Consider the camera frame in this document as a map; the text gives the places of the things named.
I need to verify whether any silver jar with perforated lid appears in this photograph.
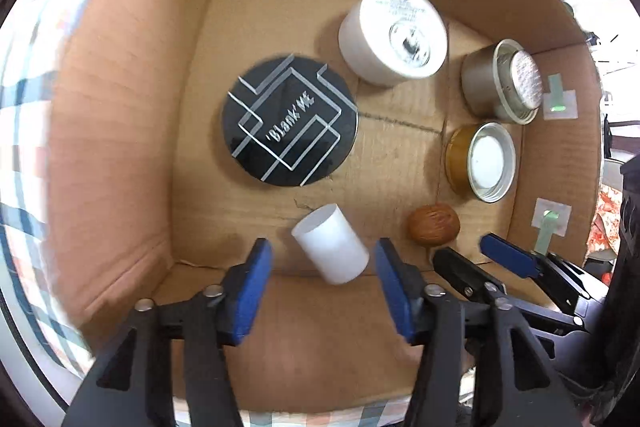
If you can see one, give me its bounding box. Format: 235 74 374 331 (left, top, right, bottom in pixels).
461 38 543 125

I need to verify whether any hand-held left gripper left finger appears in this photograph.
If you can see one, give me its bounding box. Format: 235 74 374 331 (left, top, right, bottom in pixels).
60 238 274 427

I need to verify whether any white round jar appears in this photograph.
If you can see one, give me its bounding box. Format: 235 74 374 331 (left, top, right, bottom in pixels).
338 0 448 88

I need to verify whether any black round tin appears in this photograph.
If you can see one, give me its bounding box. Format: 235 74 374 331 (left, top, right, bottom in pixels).
221 53 360 188

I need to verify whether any plaid tablecloth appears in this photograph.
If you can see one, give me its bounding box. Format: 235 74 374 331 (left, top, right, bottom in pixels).
0 0 416 427

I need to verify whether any gold jar with white lid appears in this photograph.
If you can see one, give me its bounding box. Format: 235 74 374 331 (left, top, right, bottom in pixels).
445 122 517 202

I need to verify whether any orange floral cloth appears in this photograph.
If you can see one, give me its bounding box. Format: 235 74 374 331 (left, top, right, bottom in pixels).
590 184 622 260

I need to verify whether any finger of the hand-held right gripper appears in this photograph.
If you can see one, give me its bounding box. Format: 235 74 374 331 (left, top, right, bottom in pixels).
480 233 608 314
432 248 586 334

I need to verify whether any white plastic cylinder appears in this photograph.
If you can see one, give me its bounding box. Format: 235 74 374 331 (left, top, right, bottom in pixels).
291 204 371 285

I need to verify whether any person's right forearm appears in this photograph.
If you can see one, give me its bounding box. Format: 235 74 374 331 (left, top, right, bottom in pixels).
555 332 640 427

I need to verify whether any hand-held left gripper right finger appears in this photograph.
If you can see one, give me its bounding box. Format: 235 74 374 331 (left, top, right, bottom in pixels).
375 238 582 427

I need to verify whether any brown walnut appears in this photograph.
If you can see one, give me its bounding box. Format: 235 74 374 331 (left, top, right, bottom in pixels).
407 203 461 247

